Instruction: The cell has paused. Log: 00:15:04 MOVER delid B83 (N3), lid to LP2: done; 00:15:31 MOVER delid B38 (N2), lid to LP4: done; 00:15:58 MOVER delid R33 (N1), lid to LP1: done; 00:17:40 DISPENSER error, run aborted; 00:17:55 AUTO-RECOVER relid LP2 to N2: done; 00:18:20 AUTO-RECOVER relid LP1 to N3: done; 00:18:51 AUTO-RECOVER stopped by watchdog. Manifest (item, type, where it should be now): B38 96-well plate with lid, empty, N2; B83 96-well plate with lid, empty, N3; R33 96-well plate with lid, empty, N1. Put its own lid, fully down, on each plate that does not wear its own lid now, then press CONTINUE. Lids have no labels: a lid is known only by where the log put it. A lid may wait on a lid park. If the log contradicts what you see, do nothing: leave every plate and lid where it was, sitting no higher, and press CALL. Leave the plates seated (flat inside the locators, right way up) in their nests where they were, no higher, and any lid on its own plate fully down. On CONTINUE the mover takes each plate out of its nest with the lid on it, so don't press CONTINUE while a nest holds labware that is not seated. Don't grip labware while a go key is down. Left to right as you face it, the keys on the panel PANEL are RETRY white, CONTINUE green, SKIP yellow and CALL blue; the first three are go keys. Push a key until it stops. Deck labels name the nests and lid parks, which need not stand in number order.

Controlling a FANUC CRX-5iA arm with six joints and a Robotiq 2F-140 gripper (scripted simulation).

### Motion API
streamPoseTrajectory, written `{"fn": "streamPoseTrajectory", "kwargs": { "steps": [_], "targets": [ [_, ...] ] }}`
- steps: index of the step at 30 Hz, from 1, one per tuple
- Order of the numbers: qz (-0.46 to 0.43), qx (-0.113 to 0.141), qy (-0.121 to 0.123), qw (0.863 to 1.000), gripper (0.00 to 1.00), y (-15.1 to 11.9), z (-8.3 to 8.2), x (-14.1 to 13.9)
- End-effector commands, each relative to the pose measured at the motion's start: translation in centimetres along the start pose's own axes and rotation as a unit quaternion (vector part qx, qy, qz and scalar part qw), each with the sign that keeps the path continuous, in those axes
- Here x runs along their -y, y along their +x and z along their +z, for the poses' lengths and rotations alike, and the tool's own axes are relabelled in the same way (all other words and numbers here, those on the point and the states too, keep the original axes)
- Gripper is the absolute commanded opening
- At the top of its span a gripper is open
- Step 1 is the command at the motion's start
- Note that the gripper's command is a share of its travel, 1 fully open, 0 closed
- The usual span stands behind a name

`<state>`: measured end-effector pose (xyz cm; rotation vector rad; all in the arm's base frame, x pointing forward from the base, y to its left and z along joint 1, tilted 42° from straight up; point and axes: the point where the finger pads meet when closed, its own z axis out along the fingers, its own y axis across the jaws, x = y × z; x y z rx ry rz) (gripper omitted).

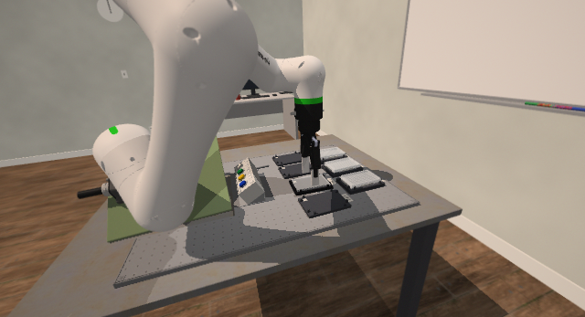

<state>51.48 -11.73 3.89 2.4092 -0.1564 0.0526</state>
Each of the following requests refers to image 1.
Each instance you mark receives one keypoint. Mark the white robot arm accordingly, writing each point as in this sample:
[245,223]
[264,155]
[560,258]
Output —
[205,51]

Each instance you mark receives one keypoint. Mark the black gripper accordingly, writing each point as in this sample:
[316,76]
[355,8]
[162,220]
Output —
[308,138]

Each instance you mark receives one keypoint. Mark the white button panel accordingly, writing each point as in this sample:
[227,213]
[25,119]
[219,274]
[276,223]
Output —
[250,189]

